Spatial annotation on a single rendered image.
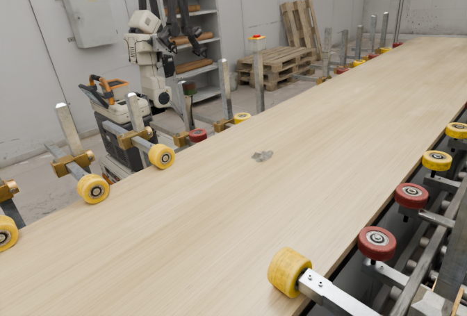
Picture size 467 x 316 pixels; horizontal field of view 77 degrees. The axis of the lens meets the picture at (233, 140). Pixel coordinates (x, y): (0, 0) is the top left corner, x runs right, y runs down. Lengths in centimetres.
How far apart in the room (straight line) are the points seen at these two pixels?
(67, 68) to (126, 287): 335
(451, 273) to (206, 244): 50
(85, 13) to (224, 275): 333
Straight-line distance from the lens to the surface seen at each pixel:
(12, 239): 100
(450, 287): 73
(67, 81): 392
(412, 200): 94
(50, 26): 386
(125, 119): 220
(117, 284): 76
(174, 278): 72
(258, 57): 167
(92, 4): 375
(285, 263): 62
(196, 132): 132
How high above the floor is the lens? 145
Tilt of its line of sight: 27 degrees down
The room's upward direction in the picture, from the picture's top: 6 degrees counter-clockwise
